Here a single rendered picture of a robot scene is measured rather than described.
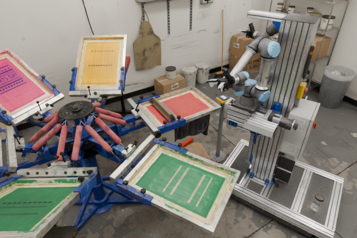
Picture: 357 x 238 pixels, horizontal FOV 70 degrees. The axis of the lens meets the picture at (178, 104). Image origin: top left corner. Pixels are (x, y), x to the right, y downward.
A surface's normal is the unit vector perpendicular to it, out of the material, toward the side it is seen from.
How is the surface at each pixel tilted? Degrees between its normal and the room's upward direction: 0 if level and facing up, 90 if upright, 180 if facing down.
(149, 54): 90
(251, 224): 0
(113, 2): 90
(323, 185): 0
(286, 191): 0
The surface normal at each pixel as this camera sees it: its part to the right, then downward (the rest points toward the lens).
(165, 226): 0.00, -0.84
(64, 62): 0.52, 0.47
